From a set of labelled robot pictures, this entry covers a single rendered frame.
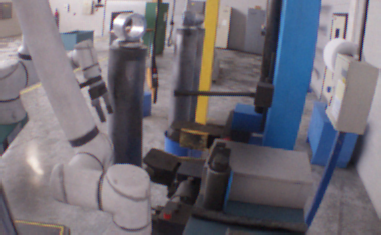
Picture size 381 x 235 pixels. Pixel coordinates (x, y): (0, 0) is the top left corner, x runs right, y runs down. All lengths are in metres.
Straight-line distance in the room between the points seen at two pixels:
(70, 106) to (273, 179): 0.70
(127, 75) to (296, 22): 0.85
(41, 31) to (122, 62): 0.87
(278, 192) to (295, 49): 0.62
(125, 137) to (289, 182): 0.93
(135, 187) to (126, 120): 1.04
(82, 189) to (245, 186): 0.63
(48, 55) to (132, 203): 0.36
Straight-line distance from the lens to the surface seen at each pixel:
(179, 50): 2.71
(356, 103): 1.60
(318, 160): 3.75
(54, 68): 0.63
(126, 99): 1.50
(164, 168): 1.31
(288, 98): 1.32
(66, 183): 0.58
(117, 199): 0.54
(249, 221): 0.93
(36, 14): 0.65
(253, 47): 11.53
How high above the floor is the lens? 1.71
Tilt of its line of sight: 20 degrees down
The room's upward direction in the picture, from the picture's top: 6 degrees clockwise
